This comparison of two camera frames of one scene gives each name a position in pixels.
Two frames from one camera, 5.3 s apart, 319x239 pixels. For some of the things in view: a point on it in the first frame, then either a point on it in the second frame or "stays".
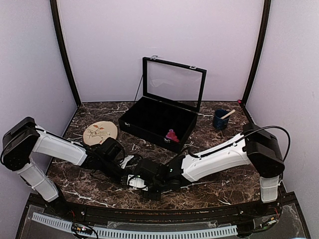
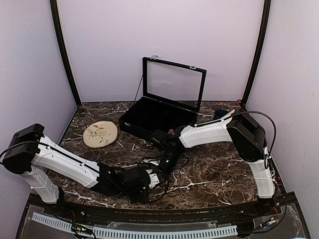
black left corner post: (58, 28) stays
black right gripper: (156, 195) → (162, 172)
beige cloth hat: (96, 133) stays
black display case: (172, 95) stays
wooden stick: (228, 114) stays
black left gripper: (122, 178) → (134, 199)
